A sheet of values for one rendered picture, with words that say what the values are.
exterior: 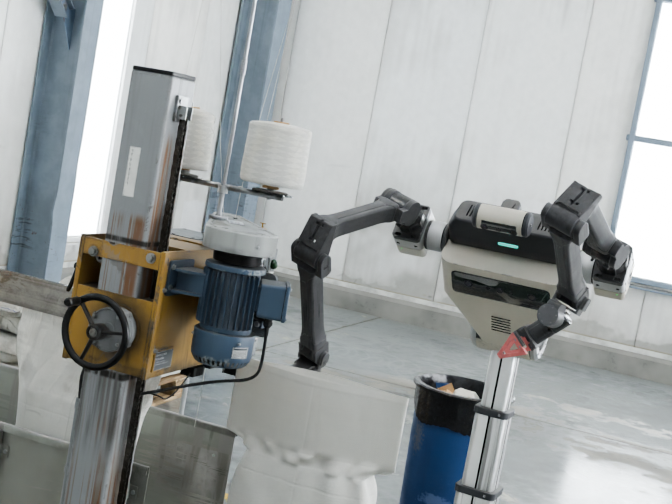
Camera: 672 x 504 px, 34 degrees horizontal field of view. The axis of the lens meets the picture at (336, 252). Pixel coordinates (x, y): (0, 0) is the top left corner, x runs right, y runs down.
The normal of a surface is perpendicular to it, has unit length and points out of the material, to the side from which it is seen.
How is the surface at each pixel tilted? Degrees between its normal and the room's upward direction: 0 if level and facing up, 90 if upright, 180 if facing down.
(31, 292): 90
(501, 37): 90
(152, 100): 90
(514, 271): 40
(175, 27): 90
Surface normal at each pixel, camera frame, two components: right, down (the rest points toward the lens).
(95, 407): -0.35, 0.03
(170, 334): 0.92, 0.20
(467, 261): -0.12, -0.74
